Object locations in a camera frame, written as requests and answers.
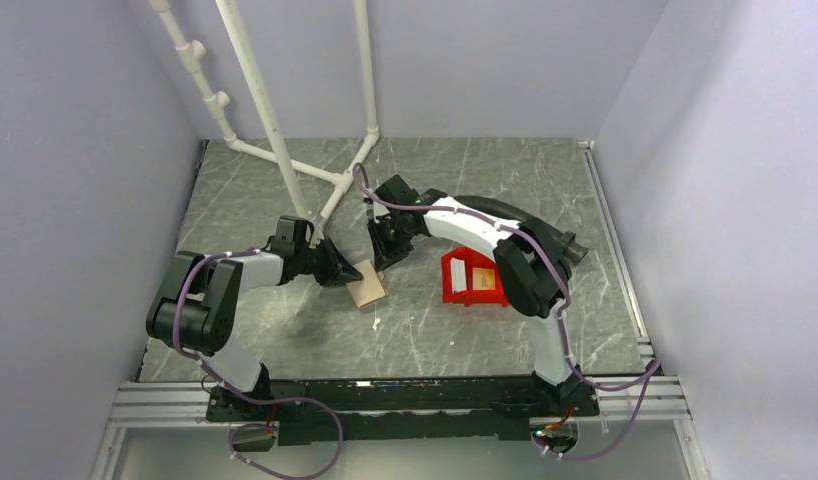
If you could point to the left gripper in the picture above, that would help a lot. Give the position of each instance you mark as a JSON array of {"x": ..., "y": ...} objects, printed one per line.
[{"x": 338, "y": 270}]

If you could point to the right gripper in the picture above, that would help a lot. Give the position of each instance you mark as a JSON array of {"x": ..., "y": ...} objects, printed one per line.
[{"x": 385, "y": 254}]

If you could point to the beige card holder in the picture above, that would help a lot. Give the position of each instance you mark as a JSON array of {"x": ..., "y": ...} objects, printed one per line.
[{"x": 370, "y": 288}]

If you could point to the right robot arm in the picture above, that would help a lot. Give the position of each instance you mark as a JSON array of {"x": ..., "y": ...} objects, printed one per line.
[{"x": 529, "y": 254}]

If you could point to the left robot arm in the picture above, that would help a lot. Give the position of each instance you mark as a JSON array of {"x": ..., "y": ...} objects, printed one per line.
[{"x": 194, "y": 309}]

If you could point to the white card stack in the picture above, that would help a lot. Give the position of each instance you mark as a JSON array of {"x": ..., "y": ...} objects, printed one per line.
[{"x": 458, "y": 275}]

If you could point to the gold card in bin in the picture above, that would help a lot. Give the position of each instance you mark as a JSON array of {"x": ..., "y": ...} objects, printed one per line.
[{"x": 484, "y": 279}]

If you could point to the red plastic bin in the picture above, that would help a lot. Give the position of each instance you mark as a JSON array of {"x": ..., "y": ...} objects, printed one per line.
[{"x": 470, "y": 278}]

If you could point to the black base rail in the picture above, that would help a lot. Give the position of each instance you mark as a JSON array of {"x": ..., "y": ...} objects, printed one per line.
[{"x": 309, "y": 411}]

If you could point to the white PVC pipe frame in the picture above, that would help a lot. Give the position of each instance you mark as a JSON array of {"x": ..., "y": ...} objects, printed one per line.
[{"x": 190, "y": 53}]

